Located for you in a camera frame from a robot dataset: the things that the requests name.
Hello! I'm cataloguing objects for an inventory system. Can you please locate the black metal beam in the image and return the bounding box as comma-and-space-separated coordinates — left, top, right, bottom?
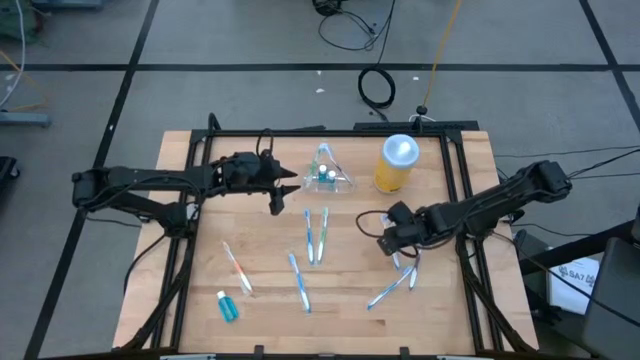
519, 219, 640, 276

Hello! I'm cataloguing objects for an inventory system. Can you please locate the coiled black cable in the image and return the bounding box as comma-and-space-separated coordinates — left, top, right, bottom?
357, 0, 397, 121

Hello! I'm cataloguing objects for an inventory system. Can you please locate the clear plastic toothbrush holder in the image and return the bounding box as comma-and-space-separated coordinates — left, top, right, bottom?
301, 142, 358, 196

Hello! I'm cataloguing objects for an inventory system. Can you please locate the green white toothbrush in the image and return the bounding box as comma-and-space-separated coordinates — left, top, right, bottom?
316, 206, 332, 266

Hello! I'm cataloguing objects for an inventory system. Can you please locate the green crate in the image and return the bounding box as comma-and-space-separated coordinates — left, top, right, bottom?
0, 0, 40, 44

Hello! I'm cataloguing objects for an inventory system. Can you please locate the black case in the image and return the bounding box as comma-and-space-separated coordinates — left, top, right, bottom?
581, 237, 640, 360

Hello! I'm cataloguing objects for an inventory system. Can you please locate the dark purple toothbrush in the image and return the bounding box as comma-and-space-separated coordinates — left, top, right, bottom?
408, 251, 422, 292

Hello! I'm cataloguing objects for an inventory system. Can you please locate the yellow-label wipes canister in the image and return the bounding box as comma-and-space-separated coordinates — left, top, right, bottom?
373, 133, 421, 195

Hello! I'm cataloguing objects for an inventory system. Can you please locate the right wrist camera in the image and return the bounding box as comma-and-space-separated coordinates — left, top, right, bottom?
376, 233, 402, 257

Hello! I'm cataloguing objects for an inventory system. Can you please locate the black floor equipment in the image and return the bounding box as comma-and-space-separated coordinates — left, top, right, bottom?
312, 0, 347, 16

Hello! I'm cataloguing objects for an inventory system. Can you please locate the white printed paper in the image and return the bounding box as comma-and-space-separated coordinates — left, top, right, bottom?
547, 257, 601, 316

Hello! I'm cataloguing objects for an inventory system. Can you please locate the grey stand foot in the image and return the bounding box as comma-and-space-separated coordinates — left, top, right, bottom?
0, 110, 52, 129

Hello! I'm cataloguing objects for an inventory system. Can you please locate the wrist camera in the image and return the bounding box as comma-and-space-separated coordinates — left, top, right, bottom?
268, 191, 287, 217
376, 233, 402, 257

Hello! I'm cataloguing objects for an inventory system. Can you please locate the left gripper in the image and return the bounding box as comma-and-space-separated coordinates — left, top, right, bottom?
214, 149, 302, 200

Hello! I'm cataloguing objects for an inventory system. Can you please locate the yellow hanging cable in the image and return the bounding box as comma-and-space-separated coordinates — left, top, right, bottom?
422, 0, 464, 109

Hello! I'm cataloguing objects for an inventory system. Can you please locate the black power strip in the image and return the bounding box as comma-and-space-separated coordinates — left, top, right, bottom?
352, 119, 480, 133

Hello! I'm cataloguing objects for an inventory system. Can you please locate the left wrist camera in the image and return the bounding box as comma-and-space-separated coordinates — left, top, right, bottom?
268, 191, 287, 217

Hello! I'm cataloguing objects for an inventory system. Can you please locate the orange white toothbrush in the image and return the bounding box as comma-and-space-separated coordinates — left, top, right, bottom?
221, 241, 255, 297

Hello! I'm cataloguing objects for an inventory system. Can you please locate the black aluminium table frame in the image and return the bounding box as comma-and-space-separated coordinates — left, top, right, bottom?
119, 112, 539, 360

